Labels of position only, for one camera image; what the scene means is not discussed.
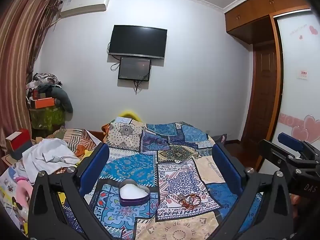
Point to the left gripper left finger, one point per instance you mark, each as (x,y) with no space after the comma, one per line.
(46,219)

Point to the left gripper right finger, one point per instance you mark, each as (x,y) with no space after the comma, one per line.
(274,218)

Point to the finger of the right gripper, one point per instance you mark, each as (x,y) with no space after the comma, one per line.
(290,142)

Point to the purple heart-shaped jewelry tin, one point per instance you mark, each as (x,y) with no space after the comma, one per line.
(133,194)

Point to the white sliding wardrobe door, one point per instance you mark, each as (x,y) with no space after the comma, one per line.
(298,34)

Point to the pink plush slipper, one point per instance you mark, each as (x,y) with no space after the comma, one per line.
(24,191)

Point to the white crumpled cloth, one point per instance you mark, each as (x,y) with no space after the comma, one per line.
(49,155)

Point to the striped orange cloth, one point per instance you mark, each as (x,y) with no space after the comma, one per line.
(78,140)

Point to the red box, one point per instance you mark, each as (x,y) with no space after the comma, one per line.
(19,139)

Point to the patchwork patterned bedspread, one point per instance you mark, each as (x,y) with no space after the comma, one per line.
(189,197)

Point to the orange box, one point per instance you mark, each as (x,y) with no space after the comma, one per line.
(44,102)

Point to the yellow cloth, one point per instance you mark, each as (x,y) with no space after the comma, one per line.
(130,114)

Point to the wooden wardrobe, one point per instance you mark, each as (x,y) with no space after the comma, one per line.
(251,21)

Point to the pile of clothes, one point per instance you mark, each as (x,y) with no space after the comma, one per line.
(47,85)

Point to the striped brown curtain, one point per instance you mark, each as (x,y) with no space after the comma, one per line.
(24,24)

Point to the white air conditioner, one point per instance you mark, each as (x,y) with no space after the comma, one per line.
(78,7)

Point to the small black wall monitor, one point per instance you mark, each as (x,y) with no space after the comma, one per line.
(134,69)

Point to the black wall television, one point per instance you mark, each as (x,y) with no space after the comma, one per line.
(139,41)

